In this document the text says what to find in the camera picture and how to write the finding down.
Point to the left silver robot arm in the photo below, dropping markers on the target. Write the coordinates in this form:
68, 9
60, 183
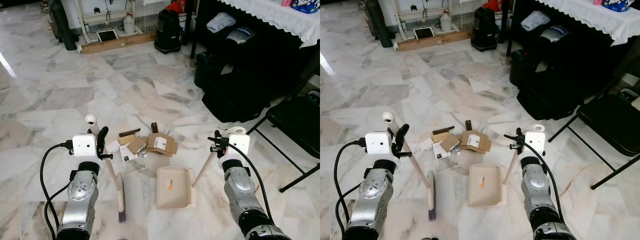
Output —
82, 195
372, 192

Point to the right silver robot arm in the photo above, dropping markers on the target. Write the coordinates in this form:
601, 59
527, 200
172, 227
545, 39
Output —
535, 185
240, 190

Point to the white paper card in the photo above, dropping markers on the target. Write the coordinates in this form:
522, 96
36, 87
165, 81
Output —
113, 146
426, 143

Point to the torn cardboard flap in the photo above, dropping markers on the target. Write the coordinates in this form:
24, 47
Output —
440, 135
126, 138

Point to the dark brown stick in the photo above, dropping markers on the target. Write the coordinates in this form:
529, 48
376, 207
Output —
130, 131
443, 129

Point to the clear plastic container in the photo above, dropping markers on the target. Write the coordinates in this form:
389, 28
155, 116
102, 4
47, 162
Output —
134, 164
446, 161

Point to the small brown cardboard piece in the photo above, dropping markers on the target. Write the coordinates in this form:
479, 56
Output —
136, 145
449, 142

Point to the flat labelled cardboard box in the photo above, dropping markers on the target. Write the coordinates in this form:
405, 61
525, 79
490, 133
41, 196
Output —
162, 144
475, 141

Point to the large black duffel bag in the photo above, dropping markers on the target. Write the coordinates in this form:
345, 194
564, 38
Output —
550, 97
240, 100

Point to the small dark brown block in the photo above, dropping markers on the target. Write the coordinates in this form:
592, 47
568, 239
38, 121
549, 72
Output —
468, 125
155, 127

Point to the small black bag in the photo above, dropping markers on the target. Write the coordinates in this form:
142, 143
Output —
521, 67
207, 70

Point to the black folding chair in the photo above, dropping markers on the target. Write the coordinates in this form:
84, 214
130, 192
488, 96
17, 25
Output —
610, 122
295, 120

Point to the long flat cardboard box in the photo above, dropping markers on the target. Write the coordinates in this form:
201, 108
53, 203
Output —
432, 41
117, 44

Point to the white framed dark panel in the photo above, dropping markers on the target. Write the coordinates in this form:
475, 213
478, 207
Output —
107, 35
424, 33

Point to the grey printed bag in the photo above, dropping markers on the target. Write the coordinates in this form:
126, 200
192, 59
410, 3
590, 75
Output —
554, 33
240, 35

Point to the black cylindrical tube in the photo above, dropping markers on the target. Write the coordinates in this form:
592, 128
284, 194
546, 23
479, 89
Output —
378, 22
62, 22

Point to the white plastic jug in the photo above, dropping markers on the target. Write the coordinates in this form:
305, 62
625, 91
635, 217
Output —
129, 24
445, 22

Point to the white metal rack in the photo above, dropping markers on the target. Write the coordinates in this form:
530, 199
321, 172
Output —
82, 20
398, 17

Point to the black canister vacuum cleaner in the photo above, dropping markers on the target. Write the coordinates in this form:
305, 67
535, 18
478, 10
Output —
167, 32
484, 30

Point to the white printed bag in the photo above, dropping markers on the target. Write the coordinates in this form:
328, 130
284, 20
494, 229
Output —
220, 22
534, 20

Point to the white lace tablecloth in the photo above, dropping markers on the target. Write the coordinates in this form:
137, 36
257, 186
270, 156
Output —
595, 17
270, 17

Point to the red plastic bag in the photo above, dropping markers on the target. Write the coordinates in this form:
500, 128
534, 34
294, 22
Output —
492, 5
176, 6

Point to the blue patterned box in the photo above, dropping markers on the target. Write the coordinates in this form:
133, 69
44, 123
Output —
305, 5
620, 4

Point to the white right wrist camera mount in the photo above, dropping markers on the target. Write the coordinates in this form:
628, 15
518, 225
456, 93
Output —
241, 144
535, 142

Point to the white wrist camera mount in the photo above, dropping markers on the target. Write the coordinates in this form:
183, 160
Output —
377, 145
241, 144
84, 145
535, 142

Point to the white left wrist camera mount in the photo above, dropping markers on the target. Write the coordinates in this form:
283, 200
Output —
84, 145
377, 145

